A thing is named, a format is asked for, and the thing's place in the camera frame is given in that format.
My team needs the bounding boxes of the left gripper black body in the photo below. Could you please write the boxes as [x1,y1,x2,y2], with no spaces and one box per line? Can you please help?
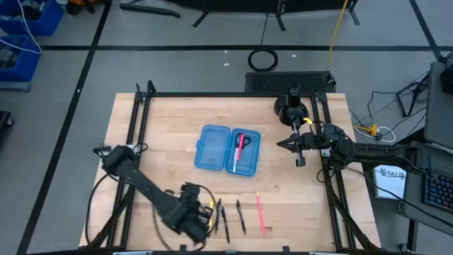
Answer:
[178,182,213,245]

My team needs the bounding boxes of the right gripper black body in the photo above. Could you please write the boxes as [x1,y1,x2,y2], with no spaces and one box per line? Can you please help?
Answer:
[290,120,323,168]

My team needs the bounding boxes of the black gel pen rubber grip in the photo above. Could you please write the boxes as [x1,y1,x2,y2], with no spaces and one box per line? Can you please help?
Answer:
[214,198,222,234]
[236,199,247,236]

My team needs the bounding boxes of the matte black printed pen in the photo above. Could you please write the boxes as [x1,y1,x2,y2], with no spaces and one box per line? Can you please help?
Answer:
[221,206,231,244]

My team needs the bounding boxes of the thin pink yellow-tipped pen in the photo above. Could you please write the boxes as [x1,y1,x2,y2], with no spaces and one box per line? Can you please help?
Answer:
[255,191,266,237]

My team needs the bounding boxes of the black handled scissors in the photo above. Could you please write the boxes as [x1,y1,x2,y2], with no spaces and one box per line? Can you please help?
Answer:
[232,132,252,174]

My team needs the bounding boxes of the blue translucent supply box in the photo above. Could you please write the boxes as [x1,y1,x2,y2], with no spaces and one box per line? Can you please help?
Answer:
[193,123,262,177]

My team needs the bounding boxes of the black desk lamp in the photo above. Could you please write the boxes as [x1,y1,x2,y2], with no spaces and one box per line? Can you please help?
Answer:
[274,86,311,128]

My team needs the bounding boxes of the yellow plug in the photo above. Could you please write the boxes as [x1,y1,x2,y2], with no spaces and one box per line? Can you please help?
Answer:
[355,123,379,137]

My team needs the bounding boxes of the black perforated computer case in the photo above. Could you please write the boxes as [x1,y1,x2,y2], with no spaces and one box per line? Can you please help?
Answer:
[244,70,337,94]

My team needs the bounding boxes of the grey desk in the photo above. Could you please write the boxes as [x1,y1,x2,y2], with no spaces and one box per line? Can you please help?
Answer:
[399,140,453,227]

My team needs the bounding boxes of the grey flat panel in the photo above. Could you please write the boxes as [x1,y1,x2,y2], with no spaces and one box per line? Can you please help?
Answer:
[423,62,453,149]

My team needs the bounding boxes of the black keyboard coloured keys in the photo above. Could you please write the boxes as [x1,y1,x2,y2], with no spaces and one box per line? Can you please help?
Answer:
[420,166,453,215]

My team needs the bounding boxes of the black flat bar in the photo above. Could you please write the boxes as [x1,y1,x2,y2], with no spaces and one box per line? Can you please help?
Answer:
[119,2,181,19]

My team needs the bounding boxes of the black rounded object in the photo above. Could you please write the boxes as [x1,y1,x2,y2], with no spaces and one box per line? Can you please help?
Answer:
[0,110,14,138]

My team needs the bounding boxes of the grey pallet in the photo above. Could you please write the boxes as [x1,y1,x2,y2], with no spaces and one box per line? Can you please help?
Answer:
[0,80,32,93]

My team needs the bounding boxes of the blue plastic bin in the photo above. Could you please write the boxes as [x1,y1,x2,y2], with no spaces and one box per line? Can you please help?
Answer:
[0,34,42,84]
[0,0,65,37]

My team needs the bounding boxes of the orange and black object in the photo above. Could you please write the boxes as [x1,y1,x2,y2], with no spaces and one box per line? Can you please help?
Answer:
[66,0,113,16]

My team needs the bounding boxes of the black aluminium frame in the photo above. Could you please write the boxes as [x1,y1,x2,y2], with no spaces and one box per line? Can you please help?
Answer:
[81,79,383,253]

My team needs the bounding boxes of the coiled black cable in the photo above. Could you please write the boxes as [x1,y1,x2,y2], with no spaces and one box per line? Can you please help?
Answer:
[247,48,279,73]

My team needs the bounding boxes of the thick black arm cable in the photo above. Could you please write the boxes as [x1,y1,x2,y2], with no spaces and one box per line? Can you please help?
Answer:
[84,171,120,245]

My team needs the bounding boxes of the yellow cable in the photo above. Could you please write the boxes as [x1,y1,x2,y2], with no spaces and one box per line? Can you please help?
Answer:
[326,0,350,72]

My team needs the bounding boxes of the thin white cable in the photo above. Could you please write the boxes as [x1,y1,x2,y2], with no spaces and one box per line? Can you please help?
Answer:
[0,0,43,56]

